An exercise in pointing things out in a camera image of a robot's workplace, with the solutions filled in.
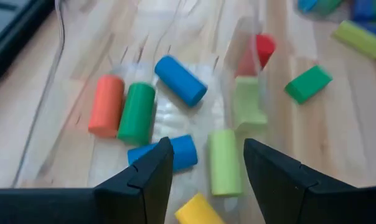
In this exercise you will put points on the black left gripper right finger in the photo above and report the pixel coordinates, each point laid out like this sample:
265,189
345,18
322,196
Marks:
287,193

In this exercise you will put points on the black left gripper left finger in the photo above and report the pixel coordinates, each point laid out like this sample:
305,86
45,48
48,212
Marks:
138,193

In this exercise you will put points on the blue cylinder block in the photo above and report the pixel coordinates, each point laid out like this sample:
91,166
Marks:
180,81
185,152

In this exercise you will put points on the light green cylinder block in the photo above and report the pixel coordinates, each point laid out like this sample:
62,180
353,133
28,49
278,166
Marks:
225,161

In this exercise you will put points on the red cylinder block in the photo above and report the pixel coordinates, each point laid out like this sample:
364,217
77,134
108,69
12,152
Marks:
107,105
264,48

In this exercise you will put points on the light green arch block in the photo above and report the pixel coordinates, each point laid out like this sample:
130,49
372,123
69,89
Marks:
247,102

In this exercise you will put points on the green long block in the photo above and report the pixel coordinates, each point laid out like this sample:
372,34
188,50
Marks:
328,6

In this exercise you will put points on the yellow cylinder block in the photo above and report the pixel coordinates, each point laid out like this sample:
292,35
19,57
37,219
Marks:
199,211

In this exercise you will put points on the clear plastic bin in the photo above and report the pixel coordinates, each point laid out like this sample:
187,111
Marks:
181,124

